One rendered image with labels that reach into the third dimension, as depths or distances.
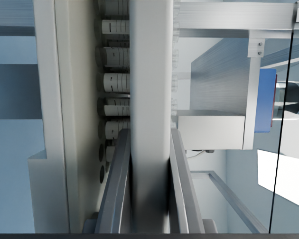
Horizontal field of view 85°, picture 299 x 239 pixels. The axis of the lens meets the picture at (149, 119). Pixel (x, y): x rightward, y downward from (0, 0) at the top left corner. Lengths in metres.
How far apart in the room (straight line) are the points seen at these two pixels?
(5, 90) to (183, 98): 3.58
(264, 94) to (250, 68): 0.11
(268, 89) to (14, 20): 0.70
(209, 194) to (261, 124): 3.88
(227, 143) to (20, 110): 0.73
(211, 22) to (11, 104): 0.71
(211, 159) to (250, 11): 3.87
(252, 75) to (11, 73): 0.79
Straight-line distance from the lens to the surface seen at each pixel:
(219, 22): 0.48
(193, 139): 0.51
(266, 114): 0.63
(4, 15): 0.55
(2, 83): 0.80
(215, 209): 4.62
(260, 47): 0.58
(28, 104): 0.75
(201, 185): 4.31
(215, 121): 0.52
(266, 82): 0.62
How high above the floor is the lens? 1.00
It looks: 1 degrees up
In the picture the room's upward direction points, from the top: 90 degrees clockwise
